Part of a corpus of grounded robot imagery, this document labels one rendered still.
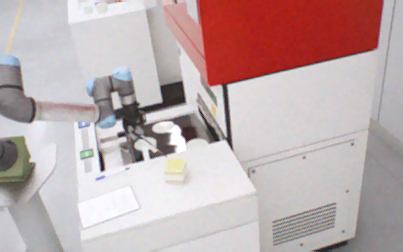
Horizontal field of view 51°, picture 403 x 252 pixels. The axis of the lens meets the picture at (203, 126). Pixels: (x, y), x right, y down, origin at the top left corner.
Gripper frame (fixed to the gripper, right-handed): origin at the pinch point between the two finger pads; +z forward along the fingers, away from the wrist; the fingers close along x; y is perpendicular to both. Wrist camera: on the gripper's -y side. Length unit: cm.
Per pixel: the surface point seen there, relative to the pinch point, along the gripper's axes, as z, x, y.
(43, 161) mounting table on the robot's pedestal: 9.3, -29.2, -36.1
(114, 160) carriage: 3.3, -14.6, 1.7
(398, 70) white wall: 31, 181, 64
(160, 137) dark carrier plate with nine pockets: 1.4, 7.5, 9.6
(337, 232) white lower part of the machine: 74, 62, 77
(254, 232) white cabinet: 15, -7, 70
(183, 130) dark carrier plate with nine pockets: 1.4, 17.5, 15.3
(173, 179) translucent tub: -7.7, -19.0, 43.7
